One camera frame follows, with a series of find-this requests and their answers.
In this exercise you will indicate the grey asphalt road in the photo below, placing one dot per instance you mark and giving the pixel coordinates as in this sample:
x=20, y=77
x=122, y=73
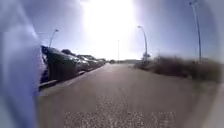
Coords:
x=123, y=96

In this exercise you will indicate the street lamp pole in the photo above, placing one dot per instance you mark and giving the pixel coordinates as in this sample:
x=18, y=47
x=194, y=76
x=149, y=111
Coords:
x=52, y=37
x=198, y=30
x=145, y=40

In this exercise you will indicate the kerb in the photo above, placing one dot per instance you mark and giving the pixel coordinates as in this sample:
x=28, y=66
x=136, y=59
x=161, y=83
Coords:
x=66, y=80

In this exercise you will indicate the row of parked cars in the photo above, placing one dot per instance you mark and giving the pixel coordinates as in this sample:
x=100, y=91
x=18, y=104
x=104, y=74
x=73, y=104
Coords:
x=61, y=63

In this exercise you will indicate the dry bushes strip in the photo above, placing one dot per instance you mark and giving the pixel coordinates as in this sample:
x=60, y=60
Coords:
x=180, y=66

